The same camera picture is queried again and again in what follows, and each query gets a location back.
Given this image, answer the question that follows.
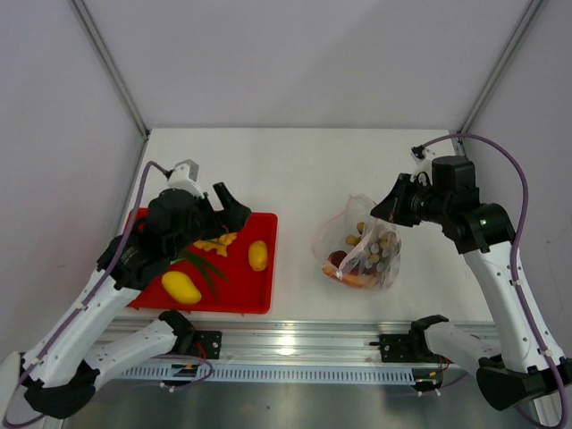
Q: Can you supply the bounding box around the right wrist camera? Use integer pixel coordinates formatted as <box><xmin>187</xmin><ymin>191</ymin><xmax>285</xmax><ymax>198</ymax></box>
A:
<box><xmin>411</xmin><ymin>145</ymin><xmax>437</xmax><ymax>187</ymax></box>

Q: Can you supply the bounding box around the yellow ginger root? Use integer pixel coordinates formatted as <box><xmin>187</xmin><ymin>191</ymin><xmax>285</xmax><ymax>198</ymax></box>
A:
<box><xmin>193</xmin><ymin>232</ymin><xmax>238</xmax><ymax>257</ymax></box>

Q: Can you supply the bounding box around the right aluminium frame post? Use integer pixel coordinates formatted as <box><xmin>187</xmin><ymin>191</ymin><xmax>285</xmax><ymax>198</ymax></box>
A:
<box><xmin>457</xmin><ymin>0</ymin><xmax>549</xmax><ymax>133</ymax></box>

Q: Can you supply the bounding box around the red plastic tray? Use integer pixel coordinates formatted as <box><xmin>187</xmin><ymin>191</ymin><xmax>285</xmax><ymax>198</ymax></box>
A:
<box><xmin>128</xmin><ymin>213</ymin><xmax>278</xmax><ymax>314</ymax></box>

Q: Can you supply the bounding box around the brown longan bunch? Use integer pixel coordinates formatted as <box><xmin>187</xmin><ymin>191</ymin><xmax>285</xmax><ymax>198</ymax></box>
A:
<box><xmin>341</xmin><ymin>222</ymin><xmax>400</xmax><ymax>275</ymax></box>

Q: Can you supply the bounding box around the white slotted cable duct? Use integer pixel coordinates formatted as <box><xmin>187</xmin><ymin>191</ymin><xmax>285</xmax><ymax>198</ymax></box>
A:
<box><xmin>120</xmin><ymin>363</ymin><xmax>416</xmax><ymax>385</ymax></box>

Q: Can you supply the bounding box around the yellow mango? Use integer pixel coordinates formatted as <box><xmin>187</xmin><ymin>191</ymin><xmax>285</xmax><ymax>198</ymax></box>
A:
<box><xmin>161</xmin><ymin>271</ymin><xmax>202</xmax><ymax>305</ymax></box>

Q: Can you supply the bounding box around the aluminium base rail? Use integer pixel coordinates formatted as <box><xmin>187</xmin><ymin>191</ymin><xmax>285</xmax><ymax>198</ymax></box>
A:
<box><xmin>88</xmin><ymin>321</ymin><xmax>549</xmax><ymax>370</ymax></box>

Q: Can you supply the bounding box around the green scallion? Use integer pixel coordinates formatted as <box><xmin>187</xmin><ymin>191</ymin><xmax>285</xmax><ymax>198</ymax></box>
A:
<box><xmin>171</xmin><ymin>250</ymin><xmax>228</xmax><ymax>299</ymax></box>

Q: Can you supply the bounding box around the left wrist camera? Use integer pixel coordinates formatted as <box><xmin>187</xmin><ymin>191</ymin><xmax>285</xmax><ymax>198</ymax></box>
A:
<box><xmin>167</xmin><ymin>159</ymin><xmax>203</xmax><ymax>198</ymax></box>

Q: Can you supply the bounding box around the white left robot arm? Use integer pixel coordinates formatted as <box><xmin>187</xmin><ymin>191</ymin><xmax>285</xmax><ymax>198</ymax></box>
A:
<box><xmin>21</xmin><ymin>182</ymin><xmax>251</xmax><ymax>419</ymax></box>

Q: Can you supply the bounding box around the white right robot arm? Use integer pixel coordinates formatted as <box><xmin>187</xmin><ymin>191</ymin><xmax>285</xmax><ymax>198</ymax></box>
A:
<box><xmin>370</xmin><ymin>156</ymin><xmax>571</xmax><ymax>410</ymax></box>

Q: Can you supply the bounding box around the aluminium frame post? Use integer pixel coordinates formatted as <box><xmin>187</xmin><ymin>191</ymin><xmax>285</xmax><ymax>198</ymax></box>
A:
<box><xmin>69</xmin><ymin>0</ymin><xmax>151</xmax><ymax>139</ymax></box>
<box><xmin>457</xmin><ymin>0</ymin><xmax>549</xmax><ymax>133</ymax></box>

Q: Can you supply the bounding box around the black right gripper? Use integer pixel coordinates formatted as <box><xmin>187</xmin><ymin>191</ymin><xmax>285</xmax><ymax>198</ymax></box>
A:
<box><xmin>370</xmin><ymin>173</ymin><xmax>450</xmax><ymax>228</ymax></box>

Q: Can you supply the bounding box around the clear zip top bag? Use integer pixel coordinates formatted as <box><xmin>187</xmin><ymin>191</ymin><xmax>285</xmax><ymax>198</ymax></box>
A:
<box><xmin>311</xmin><ymin>194</ymin><xmax>401</xmax><ymax>290</ymax></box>

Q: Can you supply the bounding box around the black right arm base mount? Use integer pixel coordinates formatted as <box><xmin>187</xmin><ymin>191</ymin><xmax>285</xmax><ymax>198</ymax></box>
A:
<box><xmin>368</xmin><ymin>334</ymin><xmax>450</xmax><ymax>364</ymax></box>

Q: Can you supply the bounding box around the left aluminium frame post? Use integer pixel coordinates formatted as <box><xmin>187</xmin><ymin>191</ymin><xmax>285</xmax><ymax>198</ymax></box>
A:
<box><xmin>69</xmin><ymin>0</ymin><xmax>151</xmax><ymax>139</ymax></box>

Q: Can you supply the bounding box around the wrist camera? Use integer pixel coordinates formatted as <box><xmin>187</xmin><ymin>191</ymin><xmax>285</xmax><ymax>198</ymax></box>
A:
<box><xmin>411</xmin><ymin>145</ymin><xmax>437</xmax><ymax>187</ymax></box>
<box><xmin>167</xmin><ymin>159</ymin><xmax>203</xmax><ymax>198</ymax></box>

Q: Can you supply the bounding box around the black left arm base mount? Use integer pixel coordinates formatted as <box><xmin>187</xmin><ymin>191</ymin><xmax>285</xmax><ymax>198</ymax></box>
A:
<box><xmin>190</xmin><ymin>331</ymin><xmax>223</xmax><ymax>360</ymax></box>

